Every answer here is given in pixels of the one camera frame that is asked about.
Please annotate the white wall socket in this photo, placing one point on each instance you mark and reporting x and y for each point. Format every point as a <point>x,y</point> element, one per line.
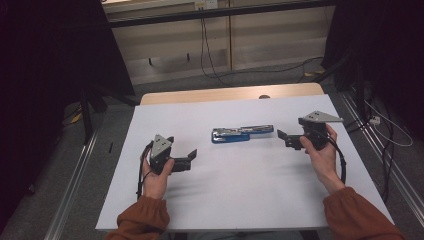
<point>206,4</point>

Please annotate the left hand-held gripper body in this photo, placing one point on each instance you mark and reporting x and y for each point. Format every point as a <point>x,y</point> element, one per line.
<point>161,146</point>

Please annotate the person's left hand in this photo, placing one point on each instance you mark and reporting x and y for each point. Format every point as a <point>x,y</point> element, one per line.
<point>155,186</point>

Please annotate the person's right hand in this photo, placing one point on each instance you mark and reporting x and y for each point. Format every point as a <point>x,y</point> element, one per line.
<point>325,163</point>

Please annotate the yellow floor tape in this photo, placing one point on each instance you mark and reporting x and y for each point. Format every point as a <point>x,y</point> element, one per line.
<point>316,72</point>
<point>76,117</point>

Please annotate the beige wooden cabinet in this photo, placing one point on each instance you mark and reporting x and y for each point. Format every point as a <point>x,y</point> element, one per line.
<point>273,40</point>

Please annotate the black metal stand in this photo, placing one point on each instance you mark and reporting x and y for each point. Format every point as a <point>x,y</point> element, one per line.
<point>87,116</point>
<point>359,93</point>

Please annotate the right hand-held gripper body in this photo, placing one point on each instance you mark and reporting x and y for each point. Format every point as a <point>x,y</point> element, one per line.
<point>316,131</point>

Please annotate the black horizontal beam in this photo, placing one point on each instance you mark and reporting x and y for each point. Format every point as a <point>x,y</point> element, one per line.
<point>200,15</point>

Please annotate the black curtain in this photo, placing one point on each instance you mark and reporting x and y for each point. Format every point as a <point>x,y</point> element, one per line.
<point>40,66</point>
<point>383,50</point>

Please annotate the person's grey trousers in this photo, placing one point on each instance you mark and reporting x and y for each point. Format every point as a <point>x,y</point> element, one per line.
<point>243,236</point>

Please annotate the small black floor object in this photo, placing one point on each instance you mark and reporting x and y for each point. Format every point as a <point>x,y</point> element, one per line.
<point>110,147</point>

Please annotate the dark round table cap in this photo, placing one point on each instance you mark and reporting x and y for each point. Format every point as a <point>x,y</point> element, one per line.
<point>264,97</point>

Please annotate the blue stapler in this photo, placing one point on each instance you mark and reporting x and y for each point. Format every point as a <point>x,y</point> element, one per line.
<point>230,136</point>

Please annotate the white table cover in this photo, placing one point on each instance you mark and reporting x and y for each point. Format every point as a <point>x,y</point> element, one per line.
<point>233,193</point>

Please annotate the wooden table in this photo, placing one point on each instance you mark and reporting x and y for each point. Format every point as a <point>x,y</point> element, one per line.
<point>200,95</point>

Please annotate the white plug adaptor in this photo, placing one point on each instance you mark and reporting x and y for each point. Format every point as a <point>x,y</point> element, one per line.
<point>375,120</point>

